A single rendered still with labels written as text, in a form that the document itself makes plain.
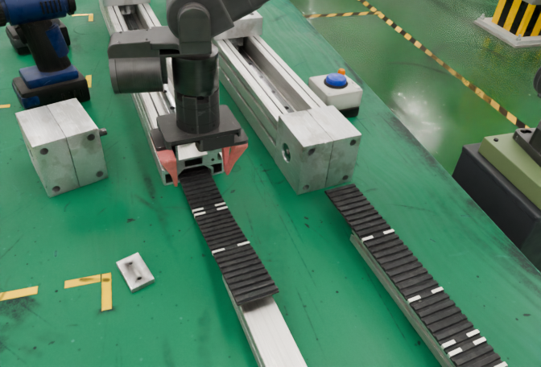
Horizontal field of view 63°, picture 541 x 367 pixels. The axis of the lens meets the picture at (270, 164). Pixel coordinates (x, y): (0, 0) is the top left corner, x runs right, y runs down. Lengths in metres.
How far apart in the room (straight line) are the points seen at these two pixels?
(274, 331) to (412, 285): 0.18
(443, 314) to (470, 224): 0.21
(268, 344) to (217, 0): 0.37
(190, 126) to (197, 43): 0.12
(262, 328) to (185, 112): 0.27
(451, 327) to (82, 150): 0.54
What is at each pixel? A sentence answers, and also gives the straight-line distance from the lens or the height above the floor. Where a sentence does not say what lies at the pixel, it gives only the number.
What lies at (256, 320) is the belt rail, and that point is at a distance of 0.52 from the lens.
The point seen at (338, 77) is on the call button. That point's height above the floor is 0.85.
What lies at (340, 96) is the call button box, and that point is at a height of 0.83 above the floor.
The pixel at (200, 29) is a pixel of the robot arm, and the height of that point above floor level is 1.06.
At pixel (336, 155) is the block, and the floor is 0.84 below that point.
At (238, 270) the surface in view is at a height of 0.82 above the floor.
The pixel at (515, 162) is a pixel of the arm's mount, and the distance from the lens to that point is 0.85.
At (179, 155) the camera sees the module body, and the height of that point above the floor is 0.82.
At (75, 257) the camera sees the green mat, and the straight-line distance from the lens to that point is 0.65.
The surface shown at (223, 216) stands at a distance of 0.64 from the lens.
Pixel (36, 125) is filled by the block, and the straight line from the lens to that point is 0.73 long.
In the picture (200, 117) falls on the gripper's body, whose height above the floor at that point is 0.94.
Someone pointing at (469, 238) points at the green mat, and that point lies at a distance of 0.72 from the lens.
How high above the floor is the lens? 1.25
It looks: 39 degrees down
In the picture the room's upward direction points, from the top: 4 degrees clockwise
